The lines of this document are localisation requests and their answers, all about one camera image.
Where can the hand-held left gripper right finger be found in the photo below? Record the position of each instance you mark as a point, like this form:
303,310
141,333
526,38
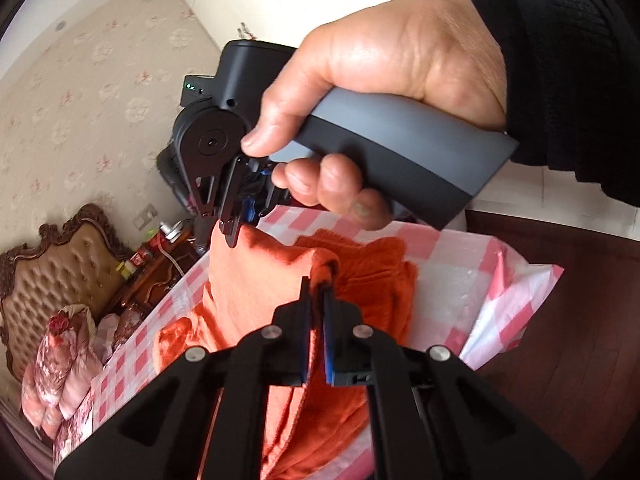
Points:
328,340

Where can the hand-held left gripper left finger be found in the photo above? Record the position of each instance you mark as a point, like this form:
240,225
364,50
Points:
303,340

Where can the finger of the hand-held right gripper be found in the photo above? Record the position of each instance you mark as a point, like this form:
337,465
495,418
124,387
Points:
202,195
230,232

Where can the orange towel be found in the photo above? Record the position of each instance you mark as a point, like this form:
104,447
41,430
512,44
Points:
260,270

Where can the person's right hand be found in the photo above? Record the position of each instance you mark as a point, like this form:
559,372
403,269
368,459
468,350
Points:
400,55

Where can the red bottle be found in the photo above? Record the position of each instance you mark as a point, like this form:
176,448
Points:
140,256

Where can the dark wooden nightstand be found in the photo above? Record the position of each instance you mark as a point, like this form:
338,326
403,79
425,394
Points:
150,290

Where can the yellow capped bottle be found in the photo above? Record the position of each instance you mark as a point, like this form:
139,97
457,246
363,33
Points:
125,270

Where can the pink checked tablecloth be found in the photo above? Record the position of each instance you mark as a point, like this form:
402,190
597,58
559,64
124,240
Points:
450,270

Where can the tufted brown headboard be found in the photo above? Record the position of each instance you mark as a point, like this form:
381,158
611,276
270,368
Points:
65,270

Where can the floral pink quilt pile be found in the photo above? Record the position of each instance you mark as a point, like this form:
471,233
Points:
60,360

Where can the wall socket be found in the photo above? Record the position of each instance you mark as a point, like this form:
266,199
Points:
146,217

